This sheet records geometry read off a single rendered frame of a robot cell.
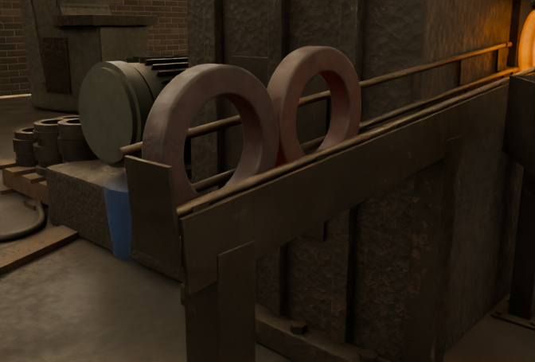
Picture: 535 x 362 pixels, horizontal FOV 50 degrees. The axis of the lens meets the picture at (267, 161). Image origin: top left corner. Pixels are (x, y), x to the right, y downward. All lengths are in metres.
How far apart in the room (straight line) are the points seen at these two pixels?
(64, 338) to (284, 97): 1.13
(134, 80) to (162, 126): 1.44
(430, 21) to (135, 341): 1.07
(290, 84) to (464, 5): 0.68
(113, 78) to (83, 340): 0.88
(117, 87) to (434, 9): 1.18
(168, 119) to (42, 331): 1.21
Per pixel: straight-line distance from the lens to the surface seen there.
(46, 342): 1.67
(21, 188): 2.97
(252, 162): 0.69
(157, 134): 0.58
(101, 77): 2.11
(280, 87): 0.71
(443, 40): 1.24
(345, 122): 0.83
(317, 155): 0.74
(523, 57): 1.51
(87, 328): 1.70
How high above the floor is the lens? 0.81
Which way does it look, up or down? 13 degrees down
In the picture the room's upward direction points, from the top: straight up
